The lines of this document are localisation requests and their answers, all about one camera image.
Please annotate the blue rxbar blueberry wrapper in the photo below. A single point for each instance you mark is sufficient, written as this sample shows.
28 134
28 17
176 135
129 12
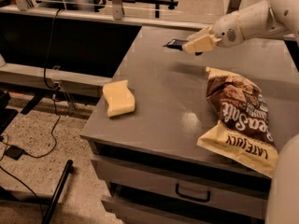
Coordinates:
176 44

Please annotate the brown Late July chip bag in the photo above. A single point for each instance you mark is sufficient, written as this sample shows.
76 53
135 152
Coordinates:
242 131

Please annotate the metal railing post middle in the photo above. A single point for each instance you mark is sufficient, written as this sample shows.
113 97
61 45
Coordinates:
117 9

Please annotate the black metal chair leg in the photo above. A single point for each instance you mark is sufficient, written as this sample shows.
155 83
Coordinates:
57 193

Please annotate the grey drawer with black handle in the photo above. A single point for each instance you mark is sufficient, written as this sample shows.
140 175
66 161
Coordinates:
159 188

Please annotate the black power adapter brick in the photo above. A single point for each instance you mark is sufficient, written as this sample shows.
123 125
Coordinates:
14 152

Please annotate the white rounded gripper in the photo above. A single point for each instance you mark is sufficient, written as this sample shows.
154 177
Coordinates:
226 31

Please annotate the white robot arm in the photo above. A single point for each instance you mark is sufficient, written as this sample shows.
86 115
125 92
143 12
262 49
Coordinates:
277 22

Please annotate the yellow sponge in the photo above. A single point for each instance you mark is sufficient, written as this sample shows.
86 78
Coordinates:
119 98

